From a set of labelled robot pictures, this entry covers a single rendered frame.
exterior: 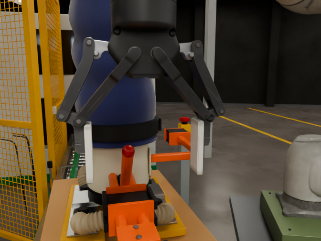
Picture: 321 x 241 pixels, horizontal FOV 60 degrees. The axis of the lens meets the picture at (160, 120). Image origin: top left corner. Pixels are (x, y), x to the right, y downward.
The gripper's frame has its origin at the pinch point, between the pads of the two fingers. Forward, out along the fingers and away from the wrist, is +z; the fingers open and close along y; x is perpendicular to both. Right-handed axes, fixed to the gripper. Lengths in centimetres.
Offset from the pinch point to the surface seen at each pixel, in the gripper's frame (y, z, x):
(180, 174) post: -44, 55, -134
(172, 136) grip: -21, 13, -68
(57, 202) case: 19, 27, -50
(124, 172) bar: 1.1, 7.4, -18.2
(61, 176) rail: 34, 62, -167
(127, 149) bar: 0.8, 1.8, -14.6
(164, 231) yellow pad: -8.3, 25.0, -24.9
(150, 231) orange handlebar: -1.6, 12.4, -5.5
